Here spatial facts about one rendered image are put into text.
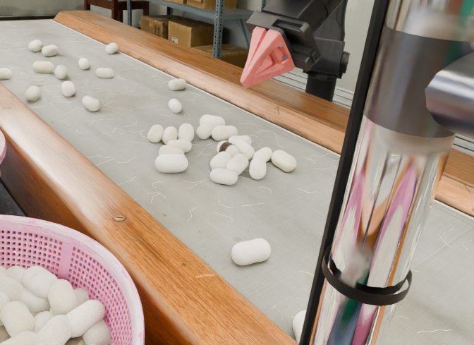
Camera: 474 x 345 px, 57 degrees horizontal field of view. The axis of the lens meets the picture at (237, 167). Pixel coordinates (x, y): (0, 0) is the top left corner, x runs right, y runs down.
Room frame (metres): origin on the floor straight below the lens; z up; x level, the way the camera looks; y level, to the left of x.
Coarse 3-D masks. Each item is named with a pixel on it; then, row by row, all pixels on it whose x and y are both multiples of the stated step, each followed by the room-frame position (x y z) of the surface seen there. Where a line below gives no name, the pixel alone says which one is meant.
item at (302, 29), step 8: (272, 16) 0.63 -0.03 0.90; (280, 16) 0.62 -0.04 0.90; (280, 24) 0.62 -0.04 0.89; (288, 24) 0.61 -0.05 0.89; (296, 24) 0.60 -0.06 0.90; (304, 24) 0.59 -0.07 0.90; (320, 24) 0.65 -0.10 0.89; (288, 32) 0.61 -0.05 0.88; (296, 32) 0.60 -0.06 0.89; (304, 32) 0.58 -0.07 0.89; (312, 32) 0.63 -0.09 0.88; (288, 40) 0.63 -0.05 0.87; (296, 40) 0.62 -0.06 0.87; (304, 40) 0.61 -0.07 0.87; (312, 40) 0.60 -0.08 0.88; (312, 48) 0.60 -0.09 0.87; (312, 56) 0.60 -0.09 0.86; (320, 56) 0.61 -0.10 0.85
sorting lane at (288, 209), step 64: (0, 64) 0.80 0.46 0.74; (64, 64) 0.84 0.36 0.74; (128, 64) 0.89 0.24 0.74; (64, 128) 0.54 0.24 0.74; (128, 128) 0.56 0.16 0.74; (256, 128) 0.61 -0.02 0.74; (128, 192) 0.40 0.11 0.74; (192, 192) 0.41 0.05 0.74; (256, 192) 0.42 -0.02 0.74; (320, 192) 0.44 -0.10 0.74; (448, 256) 0.34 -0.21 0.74; (448, 320) 0.26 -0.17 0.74
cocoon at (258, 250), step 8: (256, 240) 0.31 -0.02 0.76; (264, 240) 0.31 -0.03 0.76; (232, 248) 0.30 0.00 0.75; (240, 248) 0.29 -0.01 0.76; (248, 248) 0.30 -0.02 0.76; (256, 248) 0.30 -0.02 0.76; (264, 248) 0.30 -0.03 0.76; (232, 256) 0.29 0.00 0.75; (240, 256) 0.29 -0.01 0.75; (248, 256) 0.29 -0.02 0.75; (256, 256) 0.29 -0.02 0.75; (264, 256) 0.30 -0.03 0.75; (240, 264) 0.29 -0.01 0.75; (248, 264) 0.29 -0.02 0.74
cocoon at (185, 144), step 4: (172, 140) 0.50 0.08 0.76; (176, 140) 0.50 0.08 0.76; (180, 140) 0.50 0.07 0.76; (184, 140) 0.50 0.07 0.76; (188, 140) 0.50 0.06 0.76; (168, 144) 0.49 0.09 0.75; (172, 144) 0.49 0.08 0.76; (176, 144) 0.49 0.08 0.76; (180, 144) 0.49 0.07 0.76; (184, 144) 0.50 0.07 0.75; (188, 144) 0.50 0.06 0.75; (180, 148) 0.49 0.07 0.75; (184, 148) 0.50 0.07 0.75; (188, 148) 0.50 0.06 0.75; (184, 152) 0.50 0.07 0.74
